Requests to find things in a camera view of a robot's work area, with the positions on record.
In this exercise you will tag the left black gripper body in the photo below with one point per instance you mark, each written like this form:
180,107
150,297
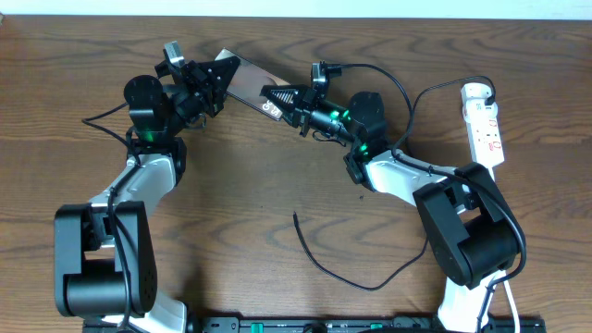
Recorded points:
197,97

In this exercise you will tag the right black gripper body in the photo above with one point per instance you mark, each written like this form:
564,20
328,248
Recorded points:
302,116

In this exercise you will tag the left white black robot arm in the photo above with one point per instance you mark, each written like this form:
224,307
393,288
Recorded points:
104,264

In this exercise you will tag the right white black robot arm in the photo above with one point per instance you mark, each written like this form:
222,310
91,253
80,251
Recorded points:
471,230

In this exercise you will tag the white power strip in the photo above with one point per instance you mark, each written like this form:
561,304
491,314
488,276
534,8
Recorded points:
480,116

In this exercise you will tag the black mounting rail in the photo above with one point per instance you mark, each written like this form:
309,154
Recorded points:
395,324

